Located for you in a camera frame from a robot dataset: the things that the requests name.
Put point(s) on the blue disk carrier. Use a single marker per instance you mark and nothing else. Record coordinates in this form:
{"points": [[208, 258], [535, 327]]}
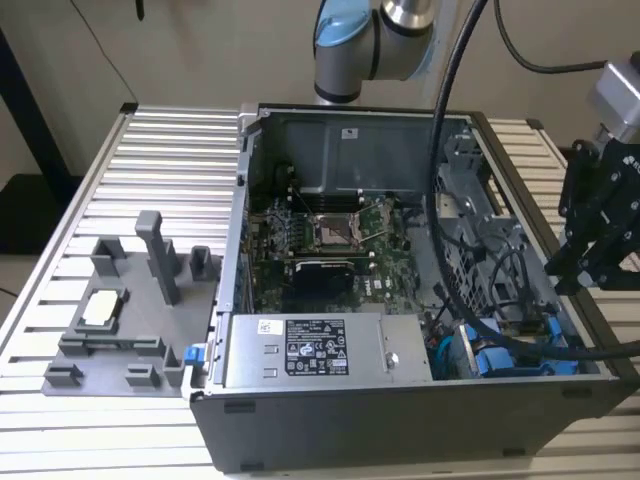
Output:
{"points": [[487, 357]]}

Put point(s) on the metal disk bay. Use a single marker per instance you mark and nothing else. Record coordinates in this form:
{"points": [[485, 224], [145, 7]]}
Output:
{"points": [[475, 235]]}

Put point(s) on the black RAM slot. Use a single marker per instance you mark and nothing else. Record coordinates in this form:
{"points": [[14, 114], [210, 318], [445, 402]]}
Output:
{"points": [[360, 256], [330, 206], [330, 196]]}

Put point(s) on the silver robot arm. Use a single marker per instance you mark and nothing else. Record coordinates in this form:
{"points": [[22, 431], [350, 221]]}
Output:
{"points": [[350, 65]]}

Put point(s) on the black open PC case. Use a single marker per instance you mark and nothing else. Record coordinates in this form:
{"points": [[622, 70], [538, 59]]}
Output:
{"points": [[350, 430]]}

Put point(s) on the blue case latch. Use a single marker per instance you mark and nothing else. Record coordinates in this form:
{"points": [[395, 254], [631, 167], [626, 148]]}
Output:
{"points": [[194, 355]]}

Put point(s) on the black frame beam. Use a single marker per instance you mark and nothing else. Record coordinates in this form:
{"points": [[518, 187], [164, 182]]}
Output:
{"points": [[30, 100]]}

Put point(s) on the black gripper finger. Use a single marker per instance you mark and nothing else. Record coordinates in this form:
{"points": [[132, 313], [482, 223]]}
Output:
{"points": [[617, 270], [580, 200]]}

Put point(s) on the grey parts rack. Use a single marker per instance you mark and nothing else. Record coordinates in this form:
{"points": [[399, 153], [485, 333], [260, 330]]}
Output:
{"points": [[140, 310]]}

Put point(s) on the silver CPU chip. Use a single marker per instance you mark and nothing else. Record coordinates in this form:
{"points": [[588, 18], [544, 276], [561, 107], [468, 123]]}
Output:
{"points": [[102, 306]]}

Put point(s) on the black graphics card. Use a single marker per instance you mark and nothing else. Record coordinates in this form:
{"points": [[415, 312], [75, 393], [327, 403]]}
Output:
{"points": [[322, 277]]}

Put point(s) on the silver power supply unit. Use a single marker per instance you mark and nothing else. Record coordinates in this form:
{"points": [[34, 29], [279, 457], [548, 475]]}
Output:
{"points": [[395, 340]]}

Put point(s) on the green motherboard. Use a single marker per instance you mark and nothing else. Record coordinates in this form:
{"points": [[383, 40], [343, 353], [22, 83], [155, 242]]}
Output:
{"points": [[390, 280]]}

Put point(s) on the CPU socket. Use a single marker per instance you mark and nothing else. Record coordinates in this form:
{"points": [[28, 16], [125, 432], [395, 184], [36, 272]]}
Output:
{"points": [[335, 235]]}

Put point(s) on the black floor box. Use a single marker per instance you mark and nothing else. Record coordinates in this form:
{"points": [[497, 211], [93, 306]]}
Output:
{"points": [[30, 215]]}

